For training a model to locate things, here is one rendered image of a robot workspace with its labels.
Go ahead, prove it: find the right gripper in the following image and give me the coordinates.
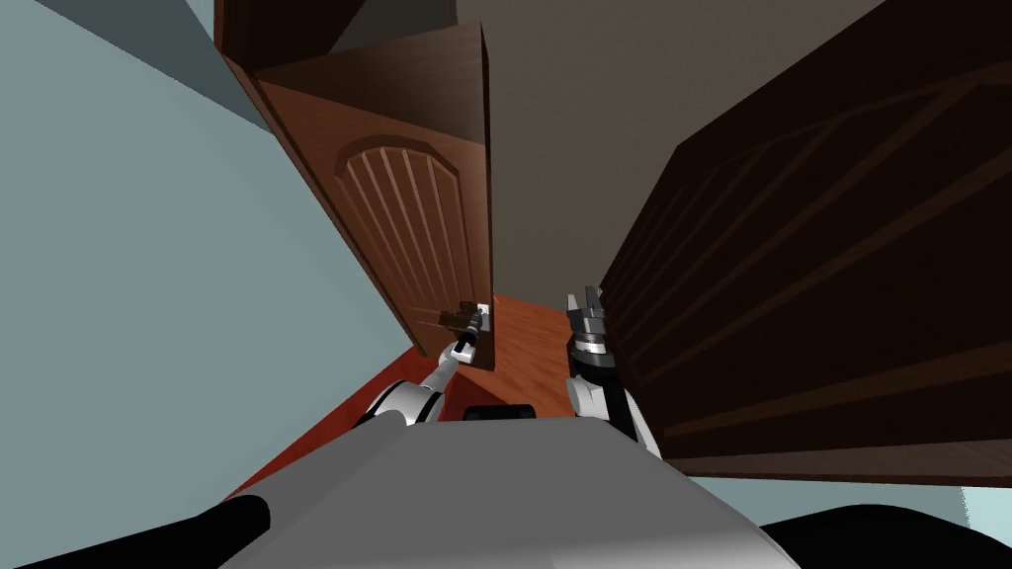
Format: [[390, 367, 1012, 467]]
[[564, 284, 609, 343]]

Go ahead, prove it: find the reddish brown door leaf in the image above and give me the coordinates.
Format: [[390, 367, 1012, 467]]
[[254, 22, 497, 373]]

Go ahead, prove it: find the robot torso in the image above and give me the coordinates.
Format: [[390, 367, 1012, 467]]
[[219, 402, 801, 569]]

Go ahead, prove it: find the dark brown panelled door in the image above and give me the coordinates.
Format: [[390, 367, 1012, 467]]
[[596, 0, 1012, 488]]

